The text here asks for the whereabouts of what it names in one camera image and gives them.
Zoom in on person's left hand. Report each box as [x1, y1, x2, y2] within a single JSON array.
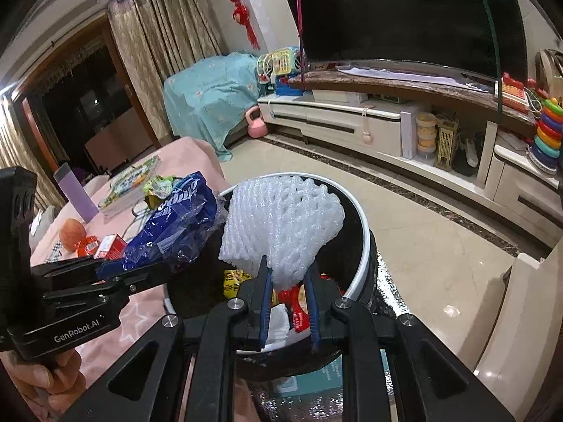
[[6, 346, 87, 422]]

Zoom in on teal cardboard box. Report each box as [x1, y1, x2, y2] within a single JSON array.
[[267, 355, 344, 402]]

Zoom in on red small box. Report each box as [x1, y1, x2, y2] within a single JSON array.
[[94, 234, 129, 260]]

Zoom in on wooden door frame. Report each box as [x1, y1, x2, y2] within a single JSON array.
[[11, 9, 164, 177]]

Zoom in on white television stand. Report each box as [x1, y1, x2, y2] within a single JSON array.
[[257, 70, 563, 248]]

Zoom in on pink stick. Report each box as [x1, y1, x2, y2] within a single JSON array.
[[291, 0, 309, 146]]

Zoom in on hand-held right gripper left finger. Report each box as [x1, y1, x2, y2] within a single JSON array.
[[66, 255, 276, 422]]

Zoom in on white bin with black liner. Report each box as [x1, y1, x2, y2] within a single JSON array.
[[163, 171, 397, 379]]

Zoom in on silver foil bag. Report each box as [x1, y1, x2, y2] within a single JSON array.
[[257, 237, 411, 422]]

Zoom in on red hanging decoration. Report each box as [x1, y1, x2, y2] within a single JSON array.
[[215, 0, 261, 52]]

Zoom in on colourful toy set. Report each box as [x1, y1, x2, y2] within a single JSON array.
[[256, 46, 309, 97]]

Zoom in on white foam net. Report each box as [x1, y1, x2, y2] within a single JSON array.
[[219, 175, 346, 293]]

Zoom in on rainbow stacking ring toy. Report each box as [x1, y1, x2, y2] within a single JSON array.
[[528, 97, 563, 173]]

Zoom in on blue snack wrapper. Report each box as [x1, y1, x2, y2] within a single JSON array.
[[123, 172, 230, 274]]

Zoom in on white plastic bag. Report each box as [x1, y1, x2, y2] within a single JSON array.
[[263, 302, 294, 344]]

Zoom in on stacked yellow jars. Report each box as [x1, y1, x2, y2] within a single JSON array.
[[416, 112, 438, 158]]

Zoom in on beige armchair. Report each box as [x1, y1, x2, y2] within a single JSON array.
[[475, 250, 563, 422]]

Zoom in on red apple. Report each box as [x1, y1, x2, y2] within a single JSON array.
[[58, 219, 87, 252]]

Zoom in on yellow snack wrapper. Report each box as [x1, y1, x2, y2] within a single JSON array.
[[223, 269, 252, 300]]

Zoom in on beige striped curtain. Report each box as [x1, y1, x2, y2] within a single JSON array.
[[0, 92, 68, 212], [108, 0, 226, 149]]

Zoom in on beige bag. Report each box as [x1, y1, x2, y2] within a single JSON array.
[[534, 48, 563, 98]]

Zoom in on green snack wrapper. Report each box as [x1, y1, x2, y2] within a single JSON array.
[[143, 176, 177, 210]]

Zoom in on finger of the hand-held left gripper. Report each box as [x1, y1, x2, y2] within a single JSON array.
[[31, 256, 112, 280], [43, 267, 166, 307]]

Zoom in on teal covered furniture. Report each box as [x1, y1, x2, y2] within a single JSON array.
[[164, 52, 265, 162]]

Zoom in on colourful book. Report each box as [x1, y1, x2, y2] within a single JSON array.
[[99, 155, 162, 219]]

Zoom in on purple bottle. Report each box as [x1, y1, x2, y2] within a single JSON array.
[[53, 162, 100, 223]]

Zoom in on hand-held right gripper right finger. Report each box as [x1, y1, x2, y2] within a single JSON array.
[[303, 268, 515, 422]]

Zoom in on red snack packet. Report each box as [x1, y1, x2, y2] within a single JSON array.
[[277, 275, 344, 333]]

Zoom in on red toy telephone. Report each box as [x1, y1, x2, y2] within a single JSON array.
[[501, 72, 529, 114]]

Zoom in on yellow grater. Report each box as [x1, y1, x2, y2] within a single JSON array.
[[433, 119, 461, 170]]

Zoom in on black television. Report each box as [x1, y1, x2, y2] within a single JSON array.
[[277, 0, 529, 87]]

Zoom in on pink kettlebell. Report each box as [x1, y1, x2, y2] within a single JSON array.
[[246, 105, 270, 140]]

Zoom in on orange red snack wrapper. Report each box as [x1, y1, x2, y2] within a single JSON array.
[[75, 236, 100, 258]]

